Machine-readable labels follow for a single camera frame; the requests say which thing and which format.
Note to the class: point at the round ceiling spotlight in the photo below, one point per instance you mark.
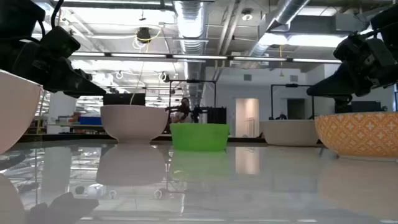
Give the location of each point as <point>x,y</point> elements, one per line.
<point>247,15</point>

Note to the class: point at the black monitor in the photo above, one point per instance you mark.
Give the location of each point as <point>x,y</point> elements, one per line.
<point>122,99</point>
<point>363,106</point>

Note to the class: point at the orange patterned bowl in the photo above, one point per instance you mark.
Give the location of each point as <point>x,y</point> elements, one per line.
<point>360,133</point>

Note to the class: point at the white door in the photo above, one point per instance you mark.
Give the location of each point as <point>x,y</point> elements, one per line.
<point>247,116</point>

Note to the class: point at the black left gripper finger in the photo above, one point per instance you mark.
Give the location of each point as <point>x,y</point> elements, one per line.
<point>84,88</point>
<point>83,74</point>

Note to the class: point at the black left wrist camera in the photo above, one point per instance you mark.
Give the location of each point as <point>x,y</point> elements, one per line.
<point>59,42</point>

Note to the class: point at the black box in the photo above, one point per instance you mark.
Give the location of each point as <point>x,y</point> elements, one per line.
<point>217,115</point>

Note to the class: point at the black camera frame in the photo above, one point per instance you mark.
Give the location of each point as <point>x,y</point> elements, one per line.
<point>192,81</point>
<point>292,85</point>

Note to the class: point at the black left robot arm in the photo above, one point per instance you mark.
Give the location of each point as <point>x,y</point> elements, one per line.
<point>18,18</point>

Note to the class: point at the black ceiling dome fixture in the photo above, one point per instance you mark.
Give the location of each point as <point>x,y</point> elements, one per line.
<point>144,34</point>

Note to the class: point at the pale pink bowl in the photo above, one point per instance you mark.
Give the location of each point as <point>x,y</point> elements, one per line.
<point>15,109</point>
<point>133,123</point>

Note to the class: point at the blue storage bin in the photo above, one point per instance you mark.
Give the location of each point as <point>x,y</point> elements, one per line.
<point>90,120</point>

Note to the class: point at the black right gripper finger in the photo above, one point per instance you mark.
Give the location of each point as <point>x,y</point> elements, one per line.
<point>329,85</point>

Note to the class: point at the green plastic bowl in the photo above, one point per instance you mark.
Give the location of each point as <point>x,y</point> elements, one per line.
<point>199,137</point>

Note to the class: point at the off-white bowl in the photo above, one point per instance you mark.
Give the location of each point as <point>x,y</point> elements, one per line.
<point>289,132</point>

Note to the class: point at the long ceiling light strip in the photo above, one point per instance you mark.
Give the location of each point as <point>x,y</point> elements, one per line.
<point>202,57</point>

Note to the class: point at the person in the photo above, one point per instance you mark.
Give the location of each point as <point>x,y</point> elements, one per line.
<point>183,112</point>

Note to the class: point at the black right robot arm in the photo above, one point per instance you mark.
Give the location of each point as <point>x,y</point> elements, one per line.
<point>385,23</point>

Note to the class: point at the silver round air duct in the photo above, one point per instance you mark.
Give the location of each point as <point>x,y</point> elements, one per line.
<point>189,25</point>
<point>280,21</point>

